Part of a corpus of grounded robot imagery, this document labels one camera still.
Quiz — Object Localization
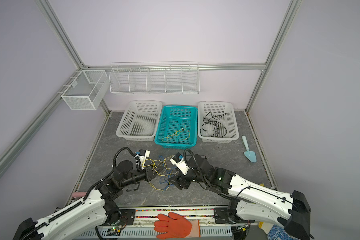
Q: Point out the blue wire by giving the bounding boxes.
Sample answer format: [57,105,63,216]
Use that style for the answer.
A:
[157,154,178,190]

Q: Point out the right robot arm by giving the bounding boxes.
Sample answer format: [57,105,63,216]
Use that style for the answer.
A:
[169,149,313,240]

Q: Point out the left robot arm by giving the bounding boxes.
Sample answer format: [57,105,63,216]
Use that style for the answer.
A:
[14,147,155,240]

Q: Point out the orange rubber glove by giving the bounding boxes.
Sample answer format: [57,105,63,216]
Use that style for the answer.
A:
[154,212,201,240]

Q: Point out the white plastic basket left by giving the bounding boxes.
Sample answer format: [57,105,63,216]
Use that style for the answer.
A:
[116,101,163,142]

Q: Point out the white plastic basket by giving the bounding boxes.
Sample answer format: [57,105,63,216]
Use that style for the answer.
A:
[198,101,239,144]
[116,101,163,142]

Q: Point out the teal plastic basket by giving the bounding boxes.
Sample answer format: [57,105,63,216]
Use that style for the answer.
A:
[155,105,198,150]

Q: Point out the white plastic basket right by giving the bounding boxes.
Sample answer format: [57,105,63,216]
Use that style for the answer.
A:
[198,101,239,144]

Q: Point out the pink purple brush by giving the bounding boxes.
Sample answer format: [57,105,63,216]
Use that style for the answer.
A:
[72,192,87,199]

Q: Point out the blue white knit glove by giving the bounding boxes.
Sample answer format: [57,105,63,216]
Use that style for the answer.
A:
[259,222,291,240]

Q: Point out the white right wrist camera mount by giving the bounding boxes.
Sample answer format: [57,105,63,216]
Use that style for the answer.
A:
[170,153,190,176]

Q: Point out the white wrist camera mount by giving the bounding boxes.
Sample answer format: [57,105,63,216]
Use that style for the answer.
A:
[136,150,150,170]
[170,153,190,176]

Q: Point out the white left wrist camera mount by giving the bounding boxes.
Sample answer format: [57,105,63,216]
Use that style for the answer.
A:
[136,150,150,170]

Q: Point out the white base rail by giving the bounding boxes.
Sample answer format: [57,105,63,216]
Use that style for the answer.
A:
[47,204,301,240]

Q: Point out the mint green brush handle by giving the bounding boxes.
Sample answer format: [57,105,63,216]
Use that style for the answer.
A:
[242,136,257,163]

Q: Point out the long white wire shelf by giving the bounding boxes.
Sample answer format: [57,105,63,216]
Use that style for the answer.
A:
[109,62,200,94]

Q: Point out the small white wire basket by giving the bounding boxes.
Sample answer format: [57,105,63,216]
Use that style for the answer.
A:
[62,70,109,111]

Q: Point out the aluminium frame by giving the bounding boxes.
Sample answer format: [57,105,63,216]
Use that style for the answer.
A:
[0,1,301,178]

